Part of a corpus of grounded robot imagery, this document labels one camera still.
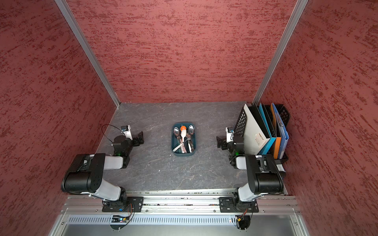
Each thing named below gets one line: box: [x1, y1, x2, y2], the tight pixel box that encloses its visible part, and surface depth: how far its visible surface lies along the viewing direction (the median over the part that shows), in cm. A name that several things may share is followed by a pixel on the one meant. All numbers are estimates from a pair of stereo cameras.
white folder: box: [243, 103, 271, 155], surface depth 74 cm
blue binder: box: [272, 102, 290, 160], surface depth 72 cm
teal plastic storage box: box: [170, 122, 196, 157], surface depth 99 cm
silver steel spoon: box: [188, 124, 195, 143], surface depth 102 cm
